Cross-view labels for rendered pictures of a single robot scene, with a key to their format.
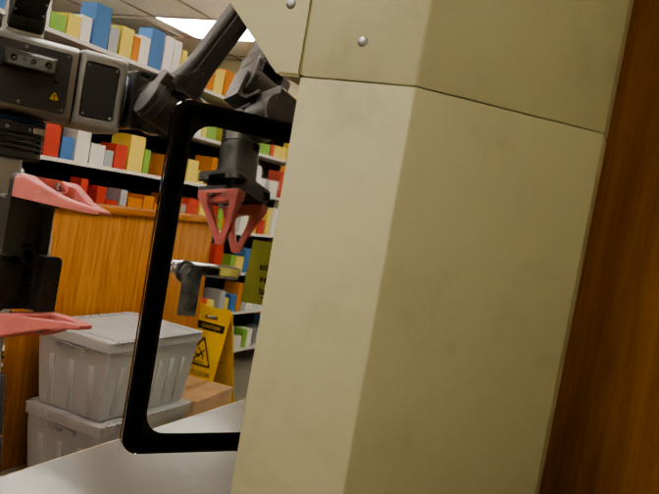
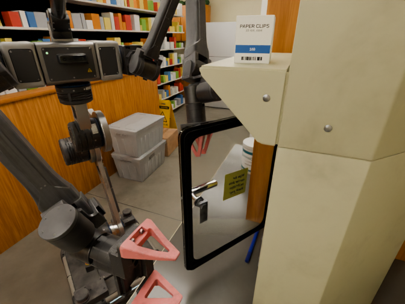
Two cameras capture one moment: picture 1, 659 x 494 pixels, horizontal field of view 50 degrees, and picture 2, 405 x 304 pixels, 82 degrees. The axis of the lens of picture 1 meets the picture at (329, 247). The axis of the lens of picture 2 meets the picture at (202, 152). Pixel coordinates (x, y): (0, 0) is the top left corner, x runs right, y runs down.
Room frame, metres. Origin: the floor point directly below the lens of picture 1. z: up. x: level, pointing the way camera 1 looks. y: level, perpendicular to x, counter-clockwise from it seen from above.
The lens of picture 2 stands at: (0.36, 0.17, 1.55)
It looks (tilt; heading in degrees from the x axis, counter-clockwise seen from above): 26 degrees down; 357
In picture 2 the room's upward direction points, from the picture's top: straight up
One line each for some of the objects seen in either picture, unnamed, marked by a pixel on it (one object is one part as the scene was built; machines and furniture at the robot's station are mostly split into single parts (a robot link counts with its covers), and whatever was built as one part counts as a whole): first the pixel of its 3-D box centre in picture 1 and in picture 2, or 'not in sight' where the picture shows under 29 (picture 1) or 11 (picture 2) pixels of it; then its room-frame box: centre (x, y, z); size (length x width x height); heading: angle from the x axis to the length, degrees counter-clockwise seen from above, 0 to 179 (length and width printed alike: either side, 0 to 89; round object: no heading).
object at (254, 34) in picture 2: not in sight; (255, 40); (0.73, 0.07, 1.54); 0.05 x 0.05 x 0.06; 70
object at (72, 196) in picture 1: (62, 222); (151, 253); (0.61, 0.23, 1.25); 0.09 x 0.07 x 0.07; 64
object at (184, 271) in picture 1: (187, 289); (202, 211); (0.78, 0.15, 1.18); 0.02 x 0.02 x 0.06; 31
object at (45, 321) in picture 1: (49, 301); (155, 284); (0.61, 0.23, 1.18); 0.09 x 0.07 x 0.07; 64
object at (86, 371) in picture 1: (119, 363); (138, 133); (2.99, 0.80, 0.49); 0.60 x 0.42 x 0.33; 155
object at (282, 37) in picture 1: (328, 63); (258, 85); (0.81, 0.04, 1.46); 0.32 x 0.12 x 0.10; 155
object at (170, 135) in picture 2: not in sight; (163, 141); (3.57, 0.58, 0.14); 0.41 x 0.32 x 0.28; 161
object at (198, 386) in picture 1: (270, 289); (234, 190); (0.85, 0.06, 1.19); 0.30 x 0.01 x 0.40; 121
